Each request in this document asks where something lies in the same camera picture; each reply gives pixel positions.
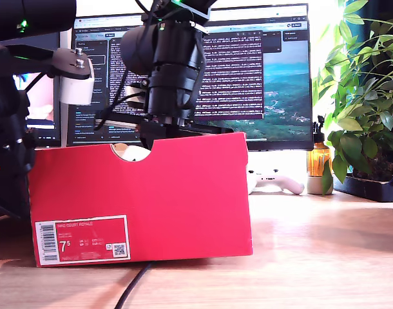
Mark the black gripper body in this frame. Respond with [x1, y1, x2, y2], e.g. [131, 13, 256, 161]
[93, 87, 236, 135]

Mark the green leafy houseplant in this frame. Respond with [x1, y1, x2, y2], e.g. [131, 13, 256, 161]
[312, 0, 393, 196]

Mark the wide black computer monitor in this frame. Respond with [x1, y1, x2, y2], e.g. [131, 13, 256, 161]
[66, 3, 314, 151]

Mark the dark teal curtain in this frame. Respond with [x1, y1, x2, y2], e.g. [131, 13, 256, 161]
[340, 0, 393, 65]

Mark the amber pump bottle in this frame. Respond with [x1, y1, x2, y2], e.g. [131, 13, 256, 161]
[306, 115, 332, 178]

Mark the white game controller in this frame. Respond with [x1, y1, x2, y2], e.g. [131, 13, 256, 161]
[247, 170, 305, 196]

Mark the black table cable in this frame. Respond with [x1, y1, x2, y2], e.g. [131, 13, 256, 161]
[114, 262, 153, 309]

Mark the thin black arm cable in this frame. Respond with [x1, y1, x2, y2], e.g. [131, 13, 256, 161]
[178, 59, 206, 109]
[96, 69, 129, 129]

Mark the pale grey round pot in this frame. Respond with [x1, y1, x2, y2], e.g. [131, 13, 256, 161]
[306, 175, 334, 196]

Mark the red cardboard shoebox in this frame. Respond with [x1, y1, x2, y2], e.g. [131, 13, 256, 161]
[28, 131, 254, 268]

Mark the narrow black computer monitor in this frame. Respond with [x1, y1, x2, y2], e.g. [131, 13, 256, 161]
[11, 32, 62, 147]

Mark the dark rectangular planter tray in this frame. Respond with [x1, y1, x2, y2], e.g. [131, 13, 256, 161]
[332, 175, 393, 203]

